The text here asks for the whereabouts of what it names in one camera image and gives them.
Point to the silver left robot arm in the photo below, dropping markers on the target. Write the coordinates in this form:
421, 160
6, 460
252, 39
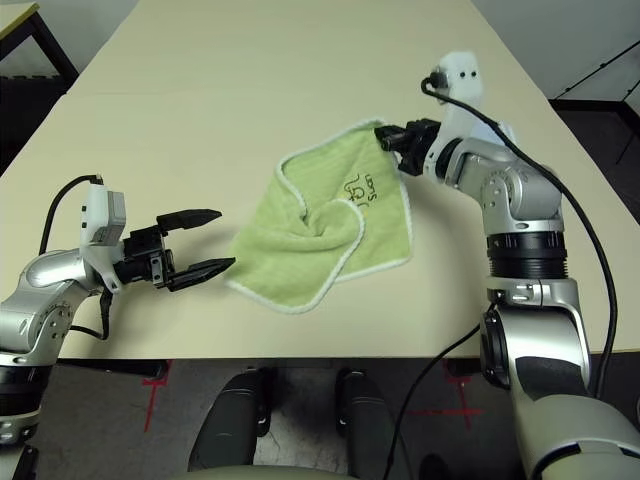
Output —
35, 300

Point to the grey robot right leg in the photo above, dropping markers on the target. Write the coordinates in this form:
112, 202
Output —
370, 425

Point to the beige robot torso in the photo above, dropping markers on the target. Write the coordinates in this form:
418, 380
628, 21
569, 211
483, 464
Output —
260, 474

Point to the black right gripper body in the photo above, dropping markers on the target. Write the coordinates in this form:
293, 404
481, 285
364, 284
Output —
417, 147

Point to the black foam floor mat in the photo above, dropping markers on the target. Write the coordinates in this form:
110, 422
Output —
20, 110

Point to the side table with black legs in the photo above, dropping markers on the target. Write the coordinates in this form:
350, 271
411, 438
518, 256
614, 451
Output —
12, 17

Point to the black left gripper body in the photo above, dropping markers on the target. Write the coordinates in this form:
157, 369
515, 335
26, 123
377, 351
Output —
142, 255

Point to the black tripod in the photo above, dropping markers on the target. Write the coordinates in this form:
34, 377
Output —
595, 70

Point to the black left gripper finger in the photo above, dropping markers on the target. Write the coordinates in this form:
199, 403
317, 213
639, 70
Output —
200, 274
187, 219

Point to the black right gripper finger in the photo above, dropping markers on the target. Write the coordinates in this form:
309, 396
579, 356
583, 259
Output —
392, 145
391, 133

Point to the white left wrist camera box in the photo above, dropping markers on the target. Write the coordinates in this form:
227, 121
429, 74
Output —
95, 210

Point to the green towel with white trim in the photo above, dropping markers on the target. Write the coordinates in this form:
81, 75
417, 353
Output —
300, 250

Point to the red floor tape cross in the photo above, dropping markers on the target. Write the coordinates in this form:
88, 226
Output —
465, 405
150, 400

